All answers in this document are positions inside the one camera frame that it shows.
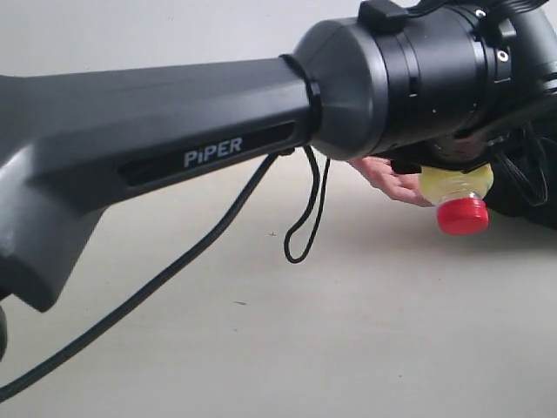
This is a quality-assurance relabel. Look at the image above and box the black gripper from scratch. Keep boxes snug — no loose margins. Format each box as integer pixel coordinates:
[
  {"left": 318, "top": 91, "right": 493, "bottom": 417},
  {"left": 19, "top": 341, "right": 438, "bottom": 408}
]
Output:
[{"left": 389, "top": 127, "right": 522, "bottom": 173}]

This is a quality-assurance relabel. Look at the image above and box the yellow drink bottle red cap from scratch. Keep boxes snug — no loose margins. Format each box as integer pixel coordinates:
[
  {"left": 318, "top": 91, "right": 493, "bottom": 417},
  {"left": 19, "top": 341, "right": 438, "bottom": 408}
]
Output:
[{"left": 419, "top": 165, "right": 493, "bottom": 236}]

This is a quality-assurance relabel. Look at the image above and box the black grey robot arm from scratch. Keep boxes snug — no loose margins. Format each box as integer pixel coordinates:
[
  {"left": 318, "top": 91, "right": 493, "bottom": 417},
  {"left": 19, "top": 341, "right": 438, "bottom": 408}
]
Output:
[{"left": 1, "top": 1, "right": 556, "bottom": 312}]

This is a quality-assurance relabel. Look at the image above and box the black sleeved forearm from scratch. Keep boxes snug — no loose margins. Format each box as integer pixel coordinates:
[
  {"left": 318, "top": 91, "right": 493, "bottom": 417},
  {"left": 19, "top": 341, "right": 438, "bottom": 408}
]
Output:
[{"left": 485, "top": 125, "right": 556, "bottom": 230}]

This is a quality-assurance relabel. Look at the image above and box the person's open hand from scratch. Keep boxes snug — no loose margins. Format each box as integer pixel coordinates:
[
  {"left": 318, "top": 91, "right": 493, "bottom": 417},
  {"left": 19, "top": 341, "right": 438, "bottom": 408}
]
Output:
[{"left": 348, "top": 157, "right": 432, "bottom": 207}]

